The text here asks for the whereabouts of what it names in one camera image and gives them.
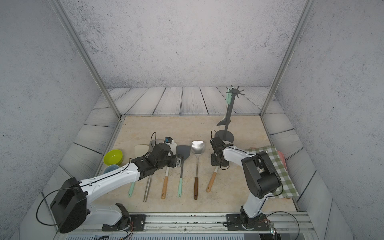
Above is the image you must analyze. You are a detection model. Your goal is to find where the utensil light wood handle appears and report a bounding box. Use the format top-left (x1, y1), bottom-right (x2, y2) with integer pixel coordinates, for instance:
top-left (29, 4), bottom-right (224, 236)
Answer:
top-left (206, 166), bottom-right (219, 193)

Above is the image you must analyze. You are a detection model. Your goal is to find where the grey spatula mint handle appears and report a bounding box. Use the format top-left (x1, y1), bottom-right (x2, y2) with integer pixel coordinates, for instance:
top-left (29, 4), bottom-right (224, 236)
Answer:
top-left (177, 145), bottom-right (191, 198)

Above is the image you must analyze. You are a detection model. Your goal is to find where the cream spatula light wood handle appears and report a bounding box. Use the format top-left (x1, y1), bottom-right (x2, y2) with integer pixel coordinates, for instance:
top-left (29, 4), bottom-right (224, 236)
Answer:
top-left (161, 167), bottom-right (170, 200)

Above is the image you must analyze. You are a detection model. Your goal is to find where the cream utensil mint handle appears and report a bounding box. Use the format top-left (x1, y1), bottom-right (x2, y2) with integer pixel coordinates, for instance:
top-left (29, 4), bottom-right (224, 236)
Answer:
top-left (217, 87), bottom-right (234, 126)

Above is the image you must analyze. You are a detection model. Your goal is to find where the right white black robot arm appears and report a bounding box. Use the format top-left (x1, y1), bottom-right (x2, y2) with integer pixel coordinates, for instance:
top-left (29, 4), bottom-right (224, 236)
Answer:
top-left (210, 137), bottom-right (284, 230)

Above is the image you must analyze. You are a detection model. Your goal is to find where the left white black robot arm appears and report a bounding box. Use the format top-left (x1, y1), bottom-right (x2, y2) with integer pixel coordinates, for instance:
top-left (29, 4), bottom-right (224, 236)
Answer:
top-left (50, 143), bottom-right (183, 234)

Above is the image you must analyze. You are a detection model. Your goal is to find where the grey utensil rack stand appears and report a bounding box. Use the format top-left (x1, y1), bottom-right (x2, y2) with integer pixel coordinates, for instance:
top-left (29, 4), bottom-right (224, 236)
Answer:
top-left (215, 86), bottom-right (244, 143)

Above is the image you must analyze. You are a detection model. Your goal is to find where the lime green bowl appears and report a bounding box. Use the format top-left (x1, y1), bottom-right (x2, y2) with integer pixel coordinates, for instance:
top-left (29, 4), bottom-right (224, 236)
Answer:
top-left (103, 149), bottom-right (123, 166)

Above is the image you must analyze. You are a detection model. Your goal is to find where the light blue mug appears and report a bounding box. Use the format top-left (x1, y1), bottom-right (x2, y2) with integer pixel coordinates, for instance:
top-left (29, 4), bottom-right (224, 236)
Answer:
top-left (103, 165), bottom-right (120, 174)

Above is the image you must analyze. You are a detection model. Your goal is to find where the pink plate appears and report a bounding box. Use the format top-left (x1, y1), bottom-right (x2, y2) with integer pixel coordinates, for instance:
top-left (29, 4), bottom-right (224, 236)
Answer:
top-left (278, 151), bottom-right (288, 171)

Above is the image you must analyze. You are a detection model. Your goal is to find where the green checkered cloth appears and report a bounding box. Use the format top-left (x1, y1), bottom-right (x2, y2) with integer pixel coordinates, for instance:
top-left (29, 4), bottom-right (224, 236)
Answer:
top-left (249, 146), bottom-right (300, 198)

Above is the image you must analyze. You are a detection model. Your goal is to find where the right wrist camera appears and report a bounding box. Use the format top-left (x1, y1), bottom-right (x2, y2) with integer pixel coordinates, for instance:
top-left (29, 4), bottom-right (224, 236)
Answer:
top-left (210, 137), bottom-right (226, 155)

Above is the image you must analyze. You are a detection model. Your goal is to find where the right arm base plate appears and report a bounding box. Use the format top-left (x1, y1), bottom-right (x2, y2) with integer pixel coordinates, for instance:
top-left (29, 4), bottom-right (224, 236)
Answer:
top-left (223, 213), bottom-right (270, 231)

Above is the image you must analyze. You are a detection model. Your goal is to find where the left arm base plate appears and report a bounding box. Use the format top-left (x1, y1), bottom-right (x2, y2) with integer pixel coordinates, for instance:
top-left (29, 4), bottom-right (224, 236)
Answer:
top-left (102, 214), bottom-right (147, 232)

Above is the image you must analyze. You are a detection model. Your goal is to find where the aluminium mounting rail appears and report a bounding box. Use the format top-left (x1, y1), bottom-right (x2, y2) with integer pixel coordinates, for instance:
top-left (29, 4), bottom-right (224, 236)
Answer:
top-left (55, 211), bottom-right (318, 240)

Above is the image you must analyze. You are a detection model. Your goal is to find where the right aluminium frame post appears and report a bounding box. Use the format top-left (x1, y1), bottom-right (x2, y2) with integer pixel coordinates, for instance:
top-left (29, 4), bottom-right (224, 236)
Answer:
top-left (260, 0), bottom-right (315, 119)

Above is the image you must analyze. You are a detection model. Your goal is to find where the aluminium frame post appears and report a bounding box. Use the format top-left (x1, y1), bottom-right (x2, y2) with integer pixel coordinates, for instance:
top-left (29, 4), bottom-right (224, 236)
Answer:
top-left (260, 0), bottom-right (315, 119)
top-left (49, 0), bottom-right (122, 120)

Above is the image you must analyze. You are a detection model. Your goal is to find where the left aluminium frame post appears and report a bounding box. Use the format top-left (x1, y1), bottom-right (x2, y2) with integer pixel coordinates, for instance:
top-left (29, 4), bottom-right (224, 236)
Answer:
top-left (49, 0), bottom-right (122, 120)

